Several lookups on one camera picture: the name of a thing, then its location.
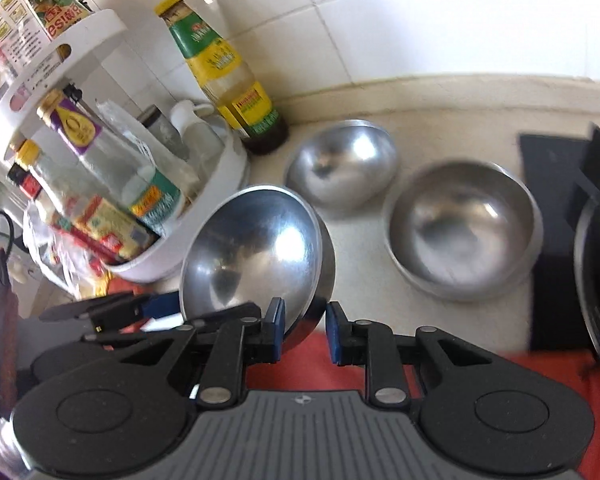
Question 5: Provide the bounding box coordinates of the orange-red cloth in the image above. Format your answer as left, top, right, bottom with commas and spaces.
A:
107, 276, 600, 480

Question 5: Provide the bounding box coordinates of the purple label soy bottle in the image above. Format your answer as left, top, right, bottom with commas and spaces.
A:
36, 89, 188, 237

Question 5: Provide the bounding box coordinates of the white rotating condiment tray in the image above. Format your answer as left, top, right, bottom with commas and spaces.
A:
0, 8, 251, 285

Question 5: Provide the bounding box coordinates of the yellow cap vinegar bottle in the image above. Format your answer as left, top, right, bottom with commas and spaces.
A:
14, 138, 161, 261

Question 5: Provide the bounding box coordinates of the black induction cooker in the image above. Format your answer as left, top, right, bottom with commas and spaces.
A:
518, 124, 600, 352

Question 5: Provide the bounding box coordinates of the clear plastic bag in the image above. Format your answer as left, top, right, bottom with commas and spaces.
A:
22, 204, 112, 299

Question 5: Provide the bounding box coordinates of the printed seasoning box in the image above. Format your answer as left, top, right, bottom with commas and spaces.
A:
0, 0, 50, 101

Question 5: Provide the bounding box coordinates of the right steel bowl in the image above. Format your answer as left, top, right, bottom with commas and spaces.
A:
382, 159, 543, 302

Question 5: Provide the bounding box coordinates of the red label sauce bottle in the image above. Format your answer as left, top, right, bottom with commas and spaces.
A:
7, 161, 127, 266

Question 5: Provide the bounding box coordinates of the yellow-green label oil bottle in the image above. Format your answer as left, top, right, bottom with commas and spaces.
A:
155, 0, 289, 155

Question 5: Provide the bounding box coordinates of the large steel bowl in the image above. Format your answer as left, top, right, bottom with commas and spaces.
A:
178, 184, 336, 351

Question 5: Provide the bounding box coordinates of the middle steel bowl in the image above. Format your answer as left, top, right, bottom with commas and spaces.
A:
284, 119, 400, 214

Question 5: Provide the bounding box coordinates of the small clear glass jar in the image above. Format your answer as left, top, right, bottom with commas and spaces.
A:
137, 105, 189, 160

